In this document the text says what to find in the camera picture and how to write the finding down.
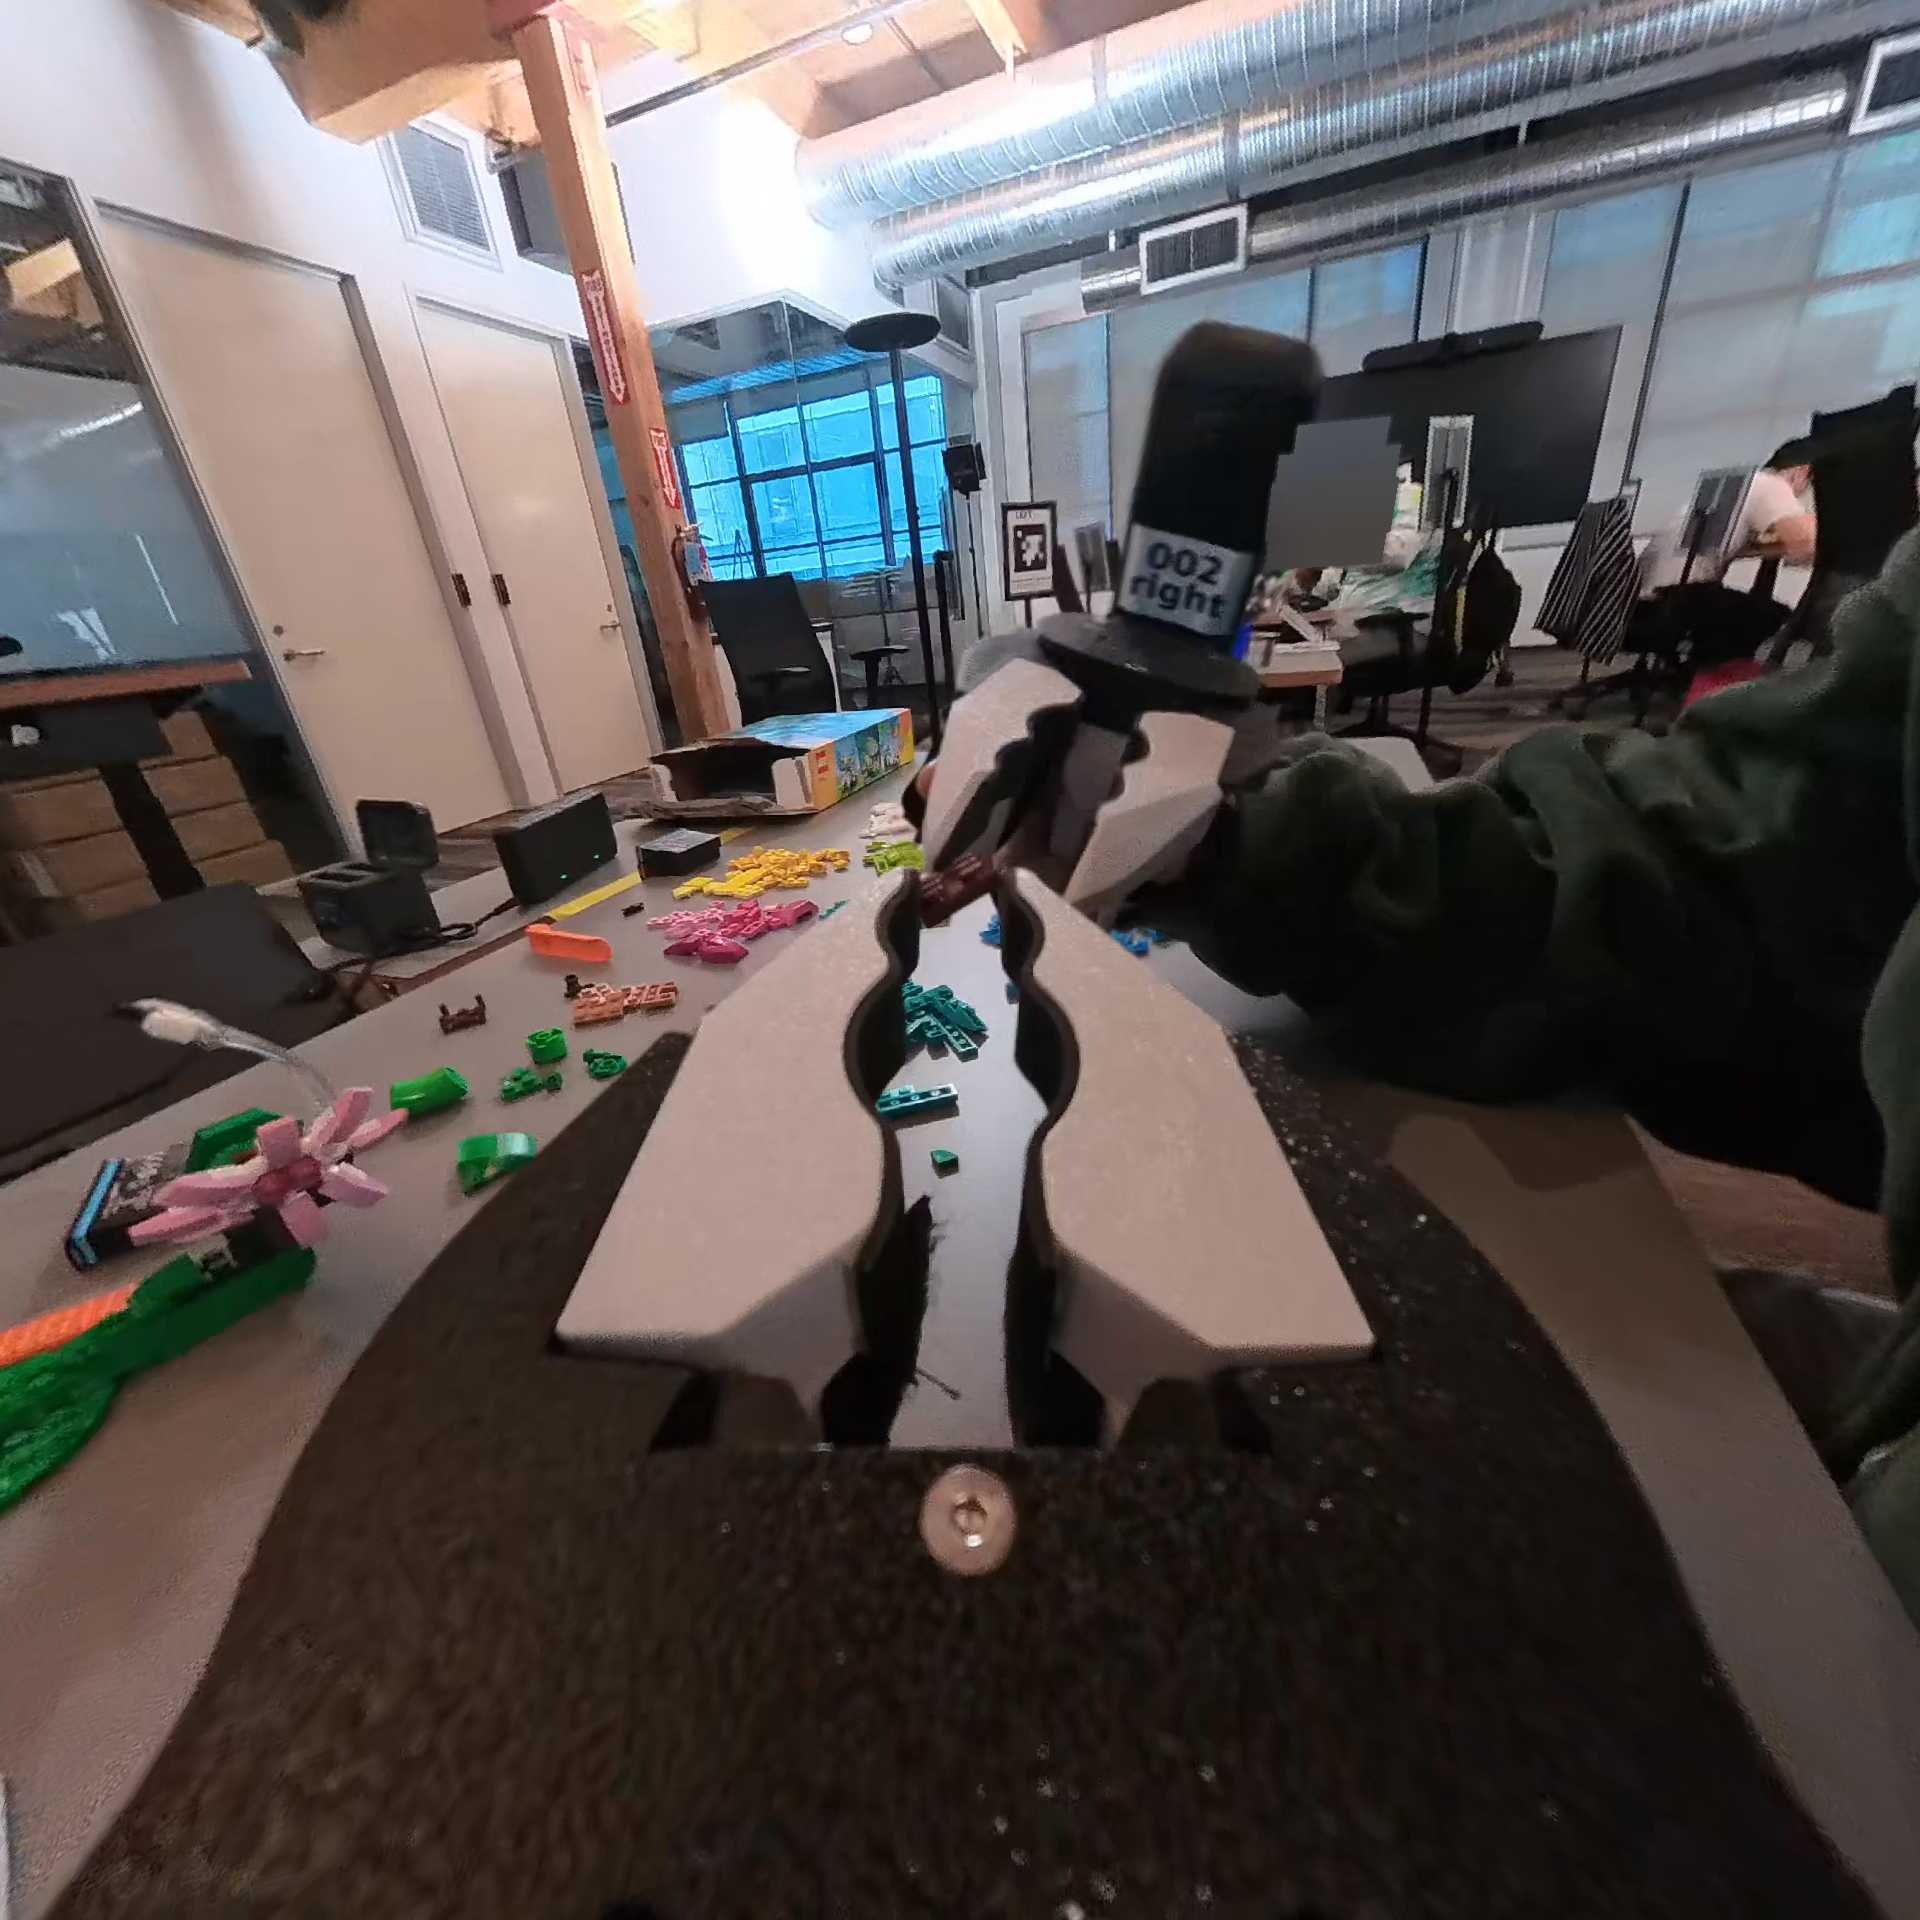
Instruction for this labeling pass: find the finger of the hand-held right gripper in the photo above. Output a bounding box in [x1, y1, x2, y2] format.
[920, 660, 1087, 881]
[1059, 711, 1276, 929]

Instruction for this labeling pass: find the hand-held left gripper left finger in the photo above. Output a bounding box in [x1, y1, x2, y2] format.
[557, 867, 927, 1428]

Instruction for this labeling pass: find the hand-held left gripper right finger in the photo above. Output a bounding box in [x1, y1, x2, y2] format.
[996, 867, 1380, 1445]

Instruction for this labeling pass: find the person's right forearm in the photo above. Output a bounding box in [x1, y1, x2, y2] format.
[1162, 526, 1920, 1216]

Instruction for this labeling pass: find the lego set box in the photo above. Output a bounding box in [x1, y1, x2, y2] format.
[649, 709, 920, 819]

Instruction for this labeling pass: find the pile of pink lego pieces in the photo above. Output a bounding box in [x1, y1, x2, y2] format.
[649, 898, 820, 963]

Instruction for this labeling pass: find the pile of yellow lego pieces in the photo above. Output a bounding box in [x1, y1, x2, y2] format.
[676, 848, 853, 901]

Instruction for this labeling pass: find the lego lily pad flower build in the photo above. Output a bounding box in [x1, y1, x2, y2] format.
[0, 1089, 410, 1515]

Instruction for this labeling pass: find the white air vent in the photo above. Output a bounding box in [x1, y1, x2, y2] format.
[1137, 204, 1250, 295]
[383, 120, 506, 272]
[1847, 29, 1920, 134]

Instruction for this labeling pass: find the black office chair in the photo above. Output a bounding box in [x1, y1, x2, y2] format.
[698, 575, 840, 730]

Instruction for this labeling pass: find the black floor lamp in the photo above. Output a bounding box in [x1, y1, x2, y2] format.
[845, 313, 963, 720]

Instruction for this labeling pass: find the black backpack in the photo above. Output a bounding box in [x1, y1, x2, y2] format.
[1439, 526, 1523, 694]

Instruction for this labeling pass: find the large black charging case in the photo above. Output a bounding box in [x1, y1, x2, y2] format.
[492, 791, 620, 906]

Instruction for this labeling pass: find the striped garment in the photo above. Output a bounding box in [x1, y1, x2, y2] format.
[1529, 496, 1641, 671]

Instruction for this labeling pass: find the black charging dock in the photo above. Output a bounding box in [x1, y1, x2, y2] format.
[296, 861, 444, 959]

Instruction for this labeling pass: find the white door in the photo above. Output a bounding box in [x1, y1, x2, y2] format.
[90, 202, 519, 835]
[410, 295, 662, 750]

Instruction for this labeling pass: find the black side table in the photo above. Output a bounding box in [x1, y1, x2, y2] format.
[0, 884, 354, 1177]

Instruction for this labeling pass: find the black box blue edge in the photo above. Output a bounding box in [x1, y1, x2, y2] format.
[64, 1154, 190, 1275]

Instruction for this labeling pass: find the person's green zip jacket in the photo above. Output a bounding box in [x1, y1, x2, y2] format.
[1820, 901, 1920, 1546]

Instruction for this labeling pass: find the stack of cardboard boxes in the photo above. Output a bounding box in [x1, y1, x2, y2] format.
[0, 711, 293, 946]

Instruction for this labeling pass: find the wooden standing desk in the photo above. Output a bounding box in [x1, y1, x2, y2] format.
[0, 655, 258, 901]

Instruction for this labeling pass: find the silver air duct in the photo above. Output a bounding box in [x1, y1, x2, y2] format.
[795, 0, 1920, 229]
[871, 67, 1854, 295]

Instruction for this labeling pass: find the large black wall monitor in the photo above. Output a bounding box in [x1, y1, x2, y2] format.
[1313, 322, 1624, 528]

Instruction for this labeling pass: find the wooden post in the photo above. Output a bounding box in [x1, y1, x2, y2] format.
[511, 15, 733, 745]

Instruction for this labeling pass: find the white usb cable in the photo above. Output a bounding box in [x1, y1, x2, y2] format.
[117, 993, 340, 1115]

